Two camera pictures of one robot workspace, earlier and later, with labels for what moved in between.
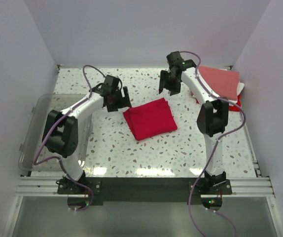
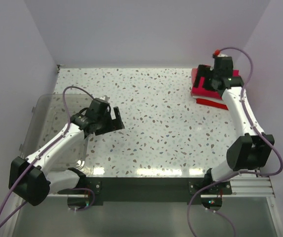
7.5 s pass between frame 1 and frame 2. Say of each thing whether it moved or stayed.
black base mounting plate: stayed
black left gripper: moved
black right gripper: moved
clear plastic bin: stayed
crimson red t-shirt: moved
